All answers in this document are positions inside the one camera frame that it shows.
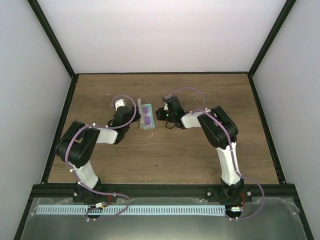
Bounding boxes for grey glasses case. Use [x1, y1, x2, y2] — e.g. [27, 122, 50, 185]
[137, 98, 155, 130]

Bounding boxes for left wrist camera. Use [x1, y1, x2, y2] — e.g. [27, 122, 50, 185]
[114, 98, 127, 110]

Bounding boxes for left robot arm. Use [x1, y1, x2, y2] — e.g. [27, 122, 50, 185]
[55, 106, 141, 202]

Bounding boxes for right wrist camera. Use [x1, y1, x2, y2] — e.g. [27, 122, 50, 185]
[162, 95, 171, 111]

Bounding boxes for clear plastic sheet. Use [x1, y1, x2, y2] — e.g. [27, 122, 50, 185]
[21, 197, 306, 240]

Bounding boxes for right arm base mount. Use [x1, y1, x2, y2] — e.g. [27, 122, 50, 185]
[205, 184, 253, 205]

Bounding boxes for pink sunglasses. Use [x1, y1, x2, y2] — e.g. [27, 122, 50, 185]
[142, 103, 154, 128]

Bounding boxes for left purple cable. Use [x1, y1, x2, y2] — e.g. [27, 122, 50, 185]
[64, 94, 138, 201]

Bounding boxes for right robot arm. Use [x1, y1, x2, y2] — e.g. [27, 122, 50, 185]
[155, 96, 244, 202]

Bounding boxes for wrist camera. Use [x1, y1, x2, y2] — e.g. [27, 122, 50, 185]
[114, 98, 127, 110]
[162, 95, 171, 111]

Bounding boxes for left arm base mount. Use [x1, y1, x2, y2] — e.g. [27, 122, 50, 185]
[73, 184, 117, 204]

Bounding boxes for black aluminium frame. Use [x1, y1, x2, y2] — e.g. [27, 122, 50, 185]
[14, 0, 314, 240]

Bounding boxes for light blue slotted cable duct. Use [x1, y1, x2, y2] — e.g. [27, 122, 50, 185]
[36, 204, 226, 216]

